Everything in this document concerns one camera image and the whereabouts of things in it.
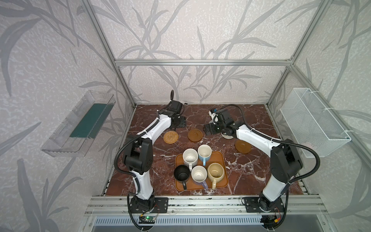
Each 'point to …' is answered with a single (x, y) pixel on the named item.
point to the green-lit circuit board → (147, 220)
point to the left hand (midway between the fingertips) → (182, 119)
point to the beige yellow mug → (215, 172)
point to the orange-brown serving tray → (179, 160)
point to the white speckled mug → (190, 157)
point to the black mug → (181, 174)
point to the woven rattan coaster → (171, 137)
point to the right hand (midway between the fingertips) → (210, 122)
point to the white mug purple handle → (199, 174)
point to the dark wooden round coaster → (195, 135)
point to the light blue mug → (204, 152)
